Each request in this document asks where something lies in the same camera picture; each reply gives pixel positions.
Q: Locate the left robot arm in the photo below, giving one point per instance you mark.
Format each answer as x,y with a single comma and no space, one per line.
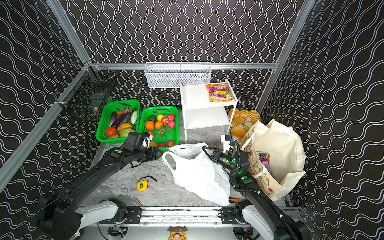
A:
59,216

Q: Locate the purple snack pouch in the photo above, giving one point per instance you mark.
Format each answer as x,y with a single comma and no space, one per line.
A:
266,163

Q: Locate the cartoon figure toy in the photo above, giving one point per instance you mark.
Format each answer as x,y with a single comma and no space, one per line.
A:
177,233

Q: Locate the red tomato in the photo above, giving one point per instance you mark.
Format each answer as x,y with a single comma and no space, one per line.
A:
111,131

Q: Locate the right green basket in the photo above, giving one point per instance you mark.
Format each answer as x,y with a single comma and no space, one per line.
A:
164,138

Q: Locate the left green basket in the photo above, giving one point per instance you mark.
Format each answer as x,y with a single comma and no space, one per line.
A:
127,120

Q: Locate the white bread tray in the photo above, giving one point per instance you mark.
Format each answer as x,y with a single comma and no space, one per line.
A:
243,117

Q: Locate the green drink can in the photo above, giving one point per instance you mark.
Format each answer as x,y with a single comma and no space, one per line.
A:
263,155

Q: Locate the red apple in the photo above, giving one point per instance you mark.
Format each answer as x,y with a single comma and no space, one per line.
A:
171,124

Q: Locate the green basket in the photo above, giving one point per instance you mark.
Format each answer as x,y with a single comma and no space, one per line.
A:
164,138
127,120

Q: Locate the orange fruit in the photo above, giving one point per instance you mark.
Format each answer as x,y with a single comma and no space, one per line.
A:
150,125

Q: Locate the orange snack bag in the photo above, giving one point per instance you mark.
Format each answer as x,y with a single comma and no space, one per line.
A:
219,93

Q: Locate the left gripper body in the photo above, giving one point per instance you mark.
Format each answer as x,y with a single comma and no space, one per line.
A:
154,153

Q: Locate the white two-tier shelf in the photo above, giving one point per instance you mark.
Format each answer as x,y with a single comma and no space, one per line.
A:
198,112

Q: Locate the yellow tape measure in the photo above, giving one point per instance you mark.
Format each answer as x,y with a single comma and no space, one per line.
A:
142,183

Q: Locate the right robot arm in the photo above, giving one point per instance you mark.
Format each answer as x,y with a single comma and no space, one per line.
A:
280,225

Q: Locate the cream canvas tote bag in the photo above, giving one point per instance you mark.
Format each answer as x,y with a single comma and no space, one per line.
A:
287,157

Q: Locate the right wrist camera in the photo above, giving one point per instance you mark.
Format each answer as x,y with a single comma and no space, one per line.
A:
228,144

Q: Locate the purple eggplant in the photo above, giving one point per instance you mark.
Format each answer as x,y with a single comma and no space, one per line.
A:
113,118

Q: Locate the black wire basket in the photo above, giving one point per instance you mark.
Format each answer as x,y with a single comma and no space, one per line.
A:
86,101

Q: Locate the orange utility knife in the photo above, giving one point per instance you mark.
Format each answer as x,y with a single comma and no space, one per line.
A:
234,200

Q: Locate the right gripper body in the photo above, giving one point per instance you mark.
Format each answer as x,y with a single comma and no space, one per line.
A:
214,154

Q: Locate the yellow lemon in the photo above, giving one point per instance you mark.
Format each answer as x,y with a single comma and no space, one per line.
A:
160,117

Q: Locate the metal base rail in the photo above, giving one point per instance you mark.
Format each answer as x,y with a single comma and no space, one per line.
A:
180,214

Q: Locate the large round bread loaf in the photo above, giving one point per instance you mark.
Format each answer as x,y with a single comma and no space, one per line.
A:
239,131

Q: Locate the white plastic grocery bag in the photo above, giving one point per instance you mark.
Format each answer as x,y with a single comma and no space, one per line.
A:
192,169

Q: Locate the white wire basket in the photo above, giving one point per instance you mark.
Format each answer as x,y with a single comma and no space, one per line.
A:
174,75

